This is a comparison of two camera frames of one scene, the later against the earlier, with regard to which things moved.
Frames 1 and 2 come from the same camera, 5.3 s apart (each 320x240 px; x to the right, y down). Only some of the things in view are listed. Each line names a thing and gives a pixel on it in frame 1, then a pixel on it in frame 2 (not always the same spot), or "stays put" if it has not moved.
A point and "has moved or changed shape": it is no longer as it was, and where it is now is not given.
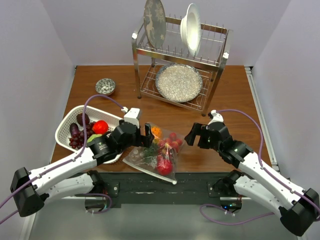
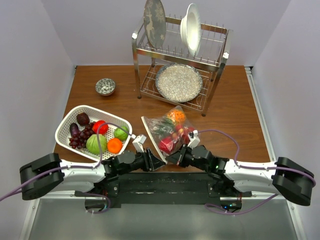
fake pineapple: x=151 y=151 to x=167 y=123
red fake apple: x=164 y=166 has moved or changed shape
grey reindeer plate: x=155 y=22 stays put
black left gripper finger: x=146 y=140 to x=157 y=165
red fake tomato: x=100 y=127 stays put
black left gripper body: x=135 y=141 to x=140 y=161
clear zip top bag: x=160 y=158 has moved or changed shape
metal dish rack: x=170 y=73 stays put
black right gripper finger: x=190 y=138 to x=174 y=158
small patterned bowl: x=105 y=86 stays put
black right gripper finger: x=198 y=128 to x=183 y=149
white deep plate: x=191 y=30 stays put
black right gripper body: x=213 y=145 to x=189 y=160
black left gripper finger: x=148 y=134 to x=156 y=162
